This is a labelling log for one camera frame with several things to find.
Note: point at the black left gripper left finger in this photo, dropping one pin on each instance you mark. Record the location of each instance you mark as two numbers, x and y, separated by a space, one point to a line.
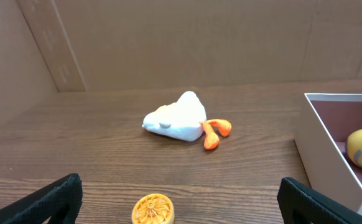
58 202

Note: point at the white box pink interior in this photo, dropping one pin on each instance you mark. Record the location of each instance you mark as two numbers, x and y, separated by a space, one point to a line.
326 120

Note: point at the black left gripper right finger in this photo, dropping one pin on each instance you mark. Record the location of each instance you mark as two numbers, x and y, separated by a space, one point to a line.
300 204

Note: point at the white plush duck toy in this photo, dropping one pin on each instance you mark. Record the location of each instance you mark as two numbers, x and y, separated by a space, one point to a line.
186 120

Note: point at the orange round fan toy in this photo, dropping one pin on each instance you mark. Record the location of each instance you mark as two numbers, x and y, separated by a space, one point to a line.
153 209

